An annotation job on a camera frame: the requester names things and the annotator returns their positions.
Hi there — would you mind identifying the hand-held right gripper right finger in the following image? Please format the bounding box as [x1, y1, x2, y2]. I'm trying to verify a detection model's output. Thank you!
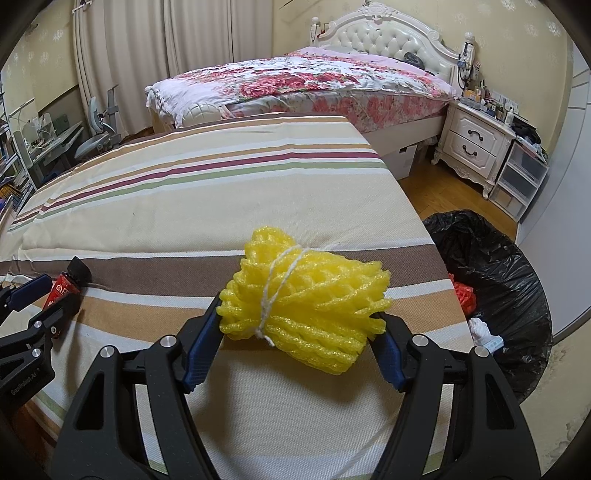
[369, 313, 542, 480]

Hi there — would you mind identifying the grey desk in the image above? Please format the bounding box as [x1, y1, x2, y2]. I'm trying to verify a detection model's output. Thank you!
[14, 113, 86, 185]

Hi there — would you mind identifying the white plastic bag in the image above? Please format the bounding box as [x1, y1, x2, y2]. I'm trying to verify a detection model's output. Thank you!
[468, 318, 490, 344]

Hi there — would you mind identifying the bedpost cable bundle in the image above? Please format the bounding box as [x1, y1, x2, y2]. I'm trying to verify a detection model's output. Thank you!
[457, 32, 481, 86]

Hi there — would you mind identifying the bookshelf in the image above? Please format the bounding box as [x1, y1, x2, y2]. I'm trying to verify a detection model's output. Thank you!
[0, 69, 35, 217]

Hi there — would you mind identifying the dark clothes pile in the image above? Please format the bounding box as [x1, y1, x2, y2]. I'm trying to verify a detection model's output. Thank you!
[512, 119, 550, 153]

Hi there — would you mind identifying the white cardboard box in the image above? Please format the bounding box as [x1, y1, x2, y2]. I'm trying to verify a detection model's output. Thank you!
[382, 143, 419, 180]

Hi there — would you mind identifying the yellow foam net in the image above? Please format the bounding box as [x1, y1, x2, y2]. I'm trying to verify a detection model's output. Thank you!
[217, 226, 393, 376]

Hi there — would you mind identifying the white nightstand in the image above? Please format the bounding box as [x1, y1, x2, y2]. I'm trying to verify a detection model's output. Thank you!
[431, 100, 515, 200]

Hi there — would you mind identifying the white sliding wardrobe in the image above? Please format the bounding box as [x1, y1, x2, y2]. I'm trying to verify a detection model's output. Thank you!
[515, 46, 591, 340]

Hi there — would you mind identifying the floral blanket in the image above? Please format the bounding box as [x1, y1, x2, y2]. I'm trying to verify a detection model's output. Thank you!
[145, 46, 462, 130]

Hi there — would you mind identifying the grey office chair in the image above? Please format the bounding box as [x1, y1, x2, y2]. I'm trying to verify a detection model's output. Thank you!
[74, 88, 125, 160]

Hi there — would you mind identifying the clear plastic drawer unit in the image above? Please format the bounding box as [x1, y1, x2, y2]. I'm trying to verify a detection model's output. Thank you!
[488, 141, 549, 223]

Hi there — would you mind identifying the black trash bag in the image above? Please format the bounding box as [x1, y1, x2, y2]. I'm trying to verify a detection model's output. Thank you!
[422, 210, 552, 402]

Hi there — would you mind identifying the beige curtain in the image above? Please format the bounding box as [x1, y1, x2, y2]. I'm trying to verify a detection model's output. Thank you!
[74, 0, 278, 139]

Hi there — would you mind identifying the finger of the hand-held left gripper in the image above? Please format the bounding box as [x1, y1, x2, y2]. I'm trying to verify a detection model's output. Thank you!
[0, 274, 54, 317]
[18, 291, 84, 344]

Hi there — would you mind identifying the white tufted bed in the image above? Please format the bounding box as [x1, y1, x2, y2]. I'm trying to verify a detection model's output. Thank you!
[145, 0, 462, 153]

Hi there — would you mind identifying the red foam net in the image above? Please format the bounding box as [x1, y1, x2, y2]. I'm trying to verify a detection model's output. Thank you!
[450, 277, 477, 317]

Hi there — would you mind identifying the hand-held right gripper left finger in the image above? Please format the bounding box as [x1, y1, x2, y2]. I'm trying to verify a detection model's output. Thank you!
[51, 300, 227, 480]

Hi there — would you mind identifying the cluster of small bottles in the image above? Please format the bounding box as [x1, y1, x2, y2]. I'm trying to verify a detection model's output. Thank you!
[462, 78, 520, 123]

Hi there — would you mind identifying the striped tablecloth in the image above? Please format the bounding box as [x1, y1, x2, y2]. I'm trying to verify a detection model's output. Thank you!
[0, 113, 467, 480]

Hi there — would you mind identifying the red tube with black cap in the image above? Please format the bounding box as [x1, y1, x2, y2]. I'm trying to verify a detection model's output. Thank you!
[44, 256, 92, 342]

